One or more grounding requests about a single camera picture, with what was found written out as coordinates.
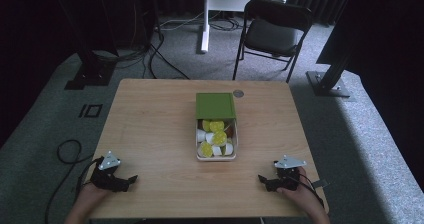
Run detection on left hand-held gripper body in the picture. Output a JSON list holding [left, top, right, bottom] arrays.
[[89, 150, 130, 194]]

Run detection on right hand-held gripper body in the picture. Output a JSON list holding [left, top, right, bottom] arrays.
[[273, 154, 308, 191]]

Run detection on person's right hand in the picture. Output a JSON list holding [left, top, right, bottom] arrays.
[[275, 165, 324, 210]]

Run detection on person's left hand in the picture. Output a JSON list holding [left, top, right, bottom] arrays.
[[74, 181, 112, 213]]

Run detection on grey metal tab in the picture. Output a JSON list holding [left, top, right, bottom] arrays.
[[311, 179, 330, 189]]

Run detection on white open box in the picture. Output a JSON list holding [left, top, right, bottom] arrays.
[[194, 117, 239, 162]]

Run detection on green sliding box lid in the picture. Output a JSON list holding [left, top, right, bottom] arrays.
[[195, 92, 237, 121]]

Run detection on black metal stand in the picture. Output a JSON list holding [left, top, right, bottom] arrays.
[[49, 0, 118, 91], [305, 50, 354, 99]]

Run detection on black folding chair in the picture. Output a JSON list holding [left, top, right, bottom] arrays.
[[231, 0, 315, 84]]

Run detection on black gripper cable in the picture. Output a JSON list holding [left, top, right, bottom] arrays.
[[44, 138, 105, 224], [289, 174, 326, 208]]

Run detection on bundle of black floor cables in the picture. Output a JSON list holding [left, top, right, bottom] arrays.
[[91, 30, 192, 82]]

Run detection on white desk frame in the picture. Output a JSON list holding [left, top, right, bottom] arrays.
[[200, 0, 292, 54]]

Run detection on white floor cables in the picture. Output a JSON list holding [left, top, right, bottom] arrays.
[[159, 10, 246, 32]]

